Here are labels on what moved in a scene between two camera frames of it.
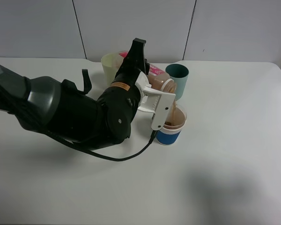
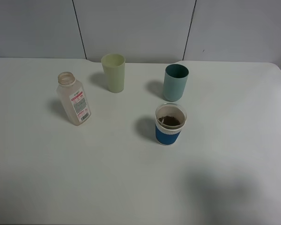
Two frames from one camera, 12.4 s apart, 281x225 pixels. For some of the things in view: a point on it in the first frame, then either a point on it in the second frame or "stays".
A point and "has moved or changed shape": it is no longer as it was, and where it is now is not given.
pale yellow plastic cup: x=111 y=63 stays
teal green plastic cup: x=179 y=73 stays
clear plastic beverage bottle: x=157 y=78 has moved or changed shape
